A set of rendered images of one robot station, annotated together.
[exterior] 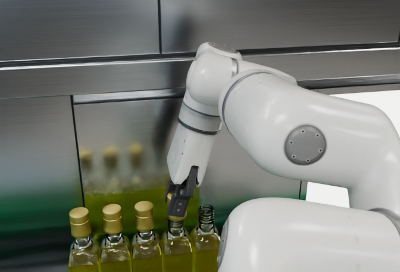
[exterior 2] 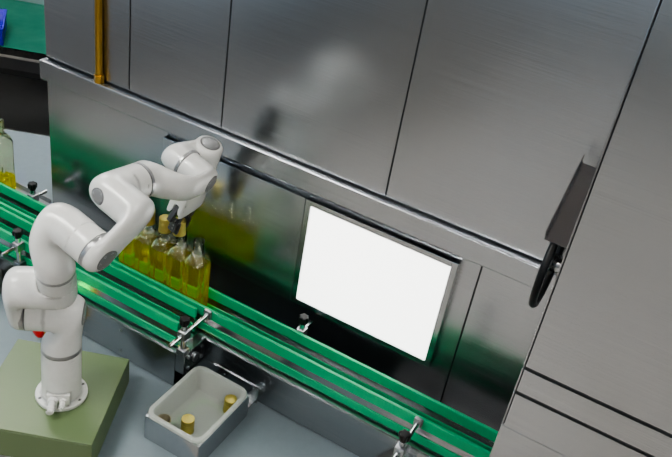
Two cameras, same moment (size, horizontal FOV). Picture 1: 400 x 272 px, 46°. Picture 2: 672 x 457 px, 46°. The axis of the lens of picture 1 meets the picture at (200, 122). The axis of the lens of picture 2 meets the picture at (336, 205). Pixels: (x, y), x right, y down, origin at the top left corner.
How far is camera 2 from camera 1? 1.57 m
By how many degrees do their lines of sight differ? 31
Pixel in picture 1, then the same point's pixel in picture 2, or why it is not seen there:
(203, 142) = not seen: hidden behind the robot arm
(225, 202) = (242, 251)
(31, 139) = (144, 147)
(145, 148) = not seen: hidden behind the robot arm
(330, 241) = (65, 225)
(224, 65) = (178, 154)
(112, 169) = not seen: hidden behind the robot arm
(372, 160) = (118, 215)
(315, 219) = (68, 217)
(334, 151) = (105, 204)
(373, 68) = (355, 206)
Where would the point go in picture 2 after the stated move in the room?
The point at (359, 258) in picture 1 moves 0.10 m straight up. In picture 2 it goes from (70, 235) to (69, 194)
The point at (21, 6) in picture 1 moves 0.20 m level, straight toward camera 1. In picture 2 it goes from (152, 67) to (111, 92)
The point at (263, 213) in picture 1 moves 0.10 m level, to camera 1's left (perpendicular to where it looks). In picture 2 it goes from (55, 206) to (27, 185)
